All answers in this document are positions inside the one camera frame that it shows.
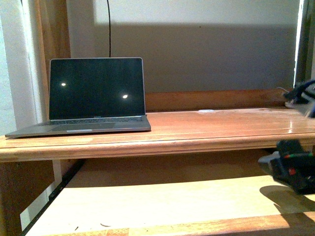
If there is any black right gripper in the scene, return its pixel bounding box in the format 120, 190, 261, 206
258, 140, 315, 195

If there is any wooden keyboard tray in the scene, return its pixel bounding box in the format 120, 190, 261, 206
28, 158, 315, 236

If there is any wooden desk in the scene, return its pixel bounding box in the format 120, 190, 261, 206
0, 0, 315, 163

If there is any grey laptop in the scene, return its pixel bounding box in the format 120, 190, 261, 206
7, 58, 151, 138

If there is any black wall cable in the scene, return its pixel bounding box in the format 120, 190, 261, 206
106, 0, 112, 59

